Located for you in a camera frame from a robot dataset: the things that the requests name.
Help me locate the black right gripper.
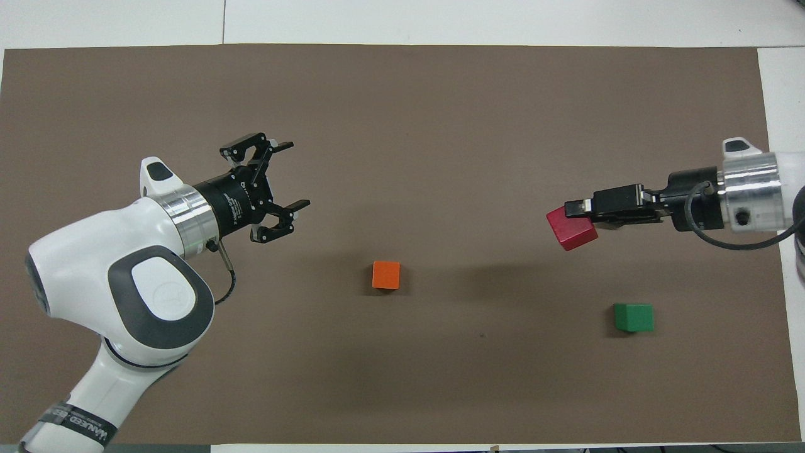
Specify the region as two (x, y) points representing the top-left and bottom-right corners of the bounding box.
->
(565, 165), (727, 232)

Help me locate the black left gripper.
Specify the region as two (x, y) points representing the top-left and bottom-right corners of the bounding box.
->
(192, 133), (311, 243)

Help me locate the red wooden block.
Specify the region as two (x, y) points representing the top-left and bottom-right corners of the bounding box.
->
(546, 206), (599, 252)

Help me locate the green wooden block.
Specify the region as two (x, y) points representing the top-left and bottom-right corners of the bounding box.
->
(614, 303), (655, 333)

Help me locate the orange wooden block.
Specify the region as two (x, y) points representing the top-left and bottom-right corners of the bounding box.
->
(372, 261), (401, 290)

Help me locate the brown table mat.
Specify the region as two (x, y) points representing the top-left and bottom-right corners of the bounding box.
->
(0, 43), (802, 445)

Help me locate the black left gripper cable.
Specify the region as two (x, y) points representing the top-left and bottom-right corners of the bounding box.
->
(211, 238), (238, 306)

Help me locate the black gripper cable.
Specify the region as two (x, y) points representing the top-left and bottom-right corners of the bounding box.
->
(684, 181), (805, 251)
(211, 238), (238, 306)

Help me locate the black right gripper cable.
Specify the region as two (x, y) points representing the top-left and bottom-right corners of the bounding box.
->
(684, 181), (805, 251)

